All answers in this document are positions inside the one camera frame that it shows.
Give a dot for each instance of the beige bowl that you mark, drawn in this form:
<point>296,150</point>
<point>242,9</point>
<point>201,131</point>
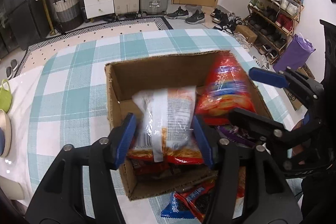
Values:
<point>7,134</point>

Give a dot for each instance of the small cardboard box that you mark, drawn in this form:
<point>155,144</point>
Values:
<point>245,33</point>

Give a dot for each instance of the dark grey fridge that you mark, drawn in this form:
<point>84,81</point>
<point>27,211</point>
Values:
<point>26,24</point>

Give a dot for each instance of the patterned rug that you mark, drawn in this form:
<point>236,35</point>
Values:
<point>105,27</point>

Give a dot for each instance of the teal checked tablecloth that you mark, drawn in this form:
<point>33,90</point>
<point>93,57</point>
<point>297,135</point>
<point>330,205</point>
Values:
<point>78,98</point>

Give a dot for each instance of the grey slipper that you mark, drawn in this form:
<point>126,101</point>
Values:
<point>9,73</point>
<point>14,64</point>

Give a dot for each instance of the purple bag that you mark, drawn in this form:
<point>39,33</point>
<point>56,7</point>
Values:
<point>294,54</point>

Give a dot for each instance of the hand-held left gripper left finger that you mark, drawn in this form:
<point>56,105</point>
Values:
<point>126,140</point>

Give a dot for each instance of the person's dark clothing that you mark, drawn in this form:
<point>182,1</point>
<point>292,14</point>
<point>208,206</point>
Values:
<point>320,200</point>

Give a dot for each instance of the person's right hand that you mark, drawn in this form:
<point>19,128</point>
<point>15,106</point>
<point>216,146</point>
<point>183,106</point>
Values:
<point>297,151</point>

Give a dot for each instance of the woven laundry basket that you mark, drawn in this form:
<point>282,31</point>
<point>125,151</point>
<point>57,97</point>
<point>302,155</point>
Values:
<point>67,12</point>

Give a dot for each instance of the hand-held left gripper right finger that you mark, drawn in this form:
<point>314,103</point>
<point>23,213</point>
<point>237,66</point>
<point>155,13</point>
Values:
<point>203,142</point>

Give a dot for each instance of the printed cardboard box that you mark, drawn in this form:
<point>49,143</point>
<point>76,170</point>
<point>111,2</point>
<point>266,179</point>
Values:
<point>295,99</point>

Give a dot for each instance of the blue cookie packet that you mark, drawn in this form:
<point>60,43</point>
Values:
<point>174,207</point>

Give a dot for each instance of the group of loose shoes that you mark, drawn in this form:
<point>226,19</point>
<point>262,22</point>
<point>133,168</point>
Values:
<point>195,18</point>

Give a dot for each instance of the green cup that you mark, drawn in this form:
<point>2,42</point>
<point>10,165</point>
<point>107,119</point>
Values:
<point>5,96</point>

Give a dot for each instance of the brown cardboard box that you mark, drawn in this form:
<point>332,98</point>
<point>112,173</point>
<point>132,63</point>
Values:
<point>157,74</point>

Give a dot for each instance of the red cookie packet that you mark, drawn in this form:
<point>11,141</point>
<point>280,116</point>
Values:
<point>197,200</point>

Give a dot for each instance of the wooden shoe rack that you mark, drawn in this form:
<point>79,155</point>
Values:
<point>294,22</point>

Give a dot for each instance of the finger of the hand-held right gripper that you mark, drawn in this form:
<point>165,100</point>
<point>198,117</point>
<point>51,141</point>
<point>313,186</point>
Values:
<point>257,123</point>
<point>266,77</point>

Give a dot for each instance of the purple snack packet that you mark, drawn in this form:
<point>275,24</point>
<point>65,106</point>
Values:
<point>236,134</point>

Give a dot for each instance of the plain red snack packet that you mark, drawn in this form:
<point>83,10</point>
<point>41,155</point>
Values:
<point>157,169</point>

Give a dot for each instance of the white-backed noodle snack packet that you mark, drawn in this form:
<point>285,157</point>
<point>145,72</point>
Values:
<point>168,119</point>

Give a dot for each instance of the red chip packet blue label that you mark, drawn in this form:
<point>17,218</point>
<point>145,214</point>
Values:
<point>225,87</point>

